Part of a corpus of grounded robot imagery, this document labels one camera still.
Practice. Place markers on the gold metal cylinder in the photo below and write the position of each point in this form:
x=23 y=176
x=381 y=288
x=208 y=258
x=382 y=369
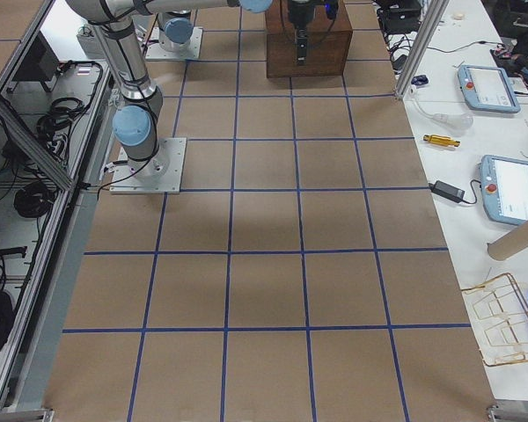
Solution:
x=441 y=141

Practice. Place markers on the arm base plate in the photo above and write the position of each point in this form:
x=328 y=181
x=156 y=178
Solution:
x=160 y=48
x=163 y=174

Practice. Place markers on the aluminium frame post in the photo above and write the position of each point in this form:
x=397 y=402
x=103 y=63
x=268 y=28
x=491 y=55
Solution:
x=421 y=42

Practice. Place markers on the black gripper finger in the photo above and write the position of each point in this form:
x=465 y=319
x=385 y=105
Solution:
x=301 y=41

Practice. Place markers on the blue teach pendant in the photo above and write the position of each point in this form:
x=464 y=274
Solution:
x=504 y=189
x=487 y=89

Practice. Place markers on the wire rack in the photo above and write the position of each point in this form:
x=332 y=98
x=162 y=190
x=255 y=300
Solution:
x=498 y=310

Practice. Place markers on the cardboard tube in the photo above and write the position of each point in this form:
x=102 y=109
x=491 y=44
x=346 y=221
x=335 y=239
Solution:
x=510 y=244

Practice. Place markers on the blue teach pendant far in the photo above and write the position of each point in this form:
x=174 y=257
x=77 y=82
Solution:
x=487 y=89

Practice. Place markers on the black power adapter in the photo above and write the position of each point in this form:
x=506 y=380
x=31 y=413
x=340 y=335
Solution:
x=447 y=191

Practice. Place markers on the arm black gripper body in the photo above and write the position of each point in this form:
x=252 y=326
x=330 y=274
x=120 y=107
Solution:
x=297 y=12

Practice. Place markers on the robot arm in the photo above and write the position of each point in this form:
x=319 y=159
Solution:
x=178 y=38
x=135 y=125

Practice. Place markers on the blue teach pendant near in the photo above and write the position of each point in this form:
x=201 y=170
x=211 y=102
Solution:
x=504 y=189

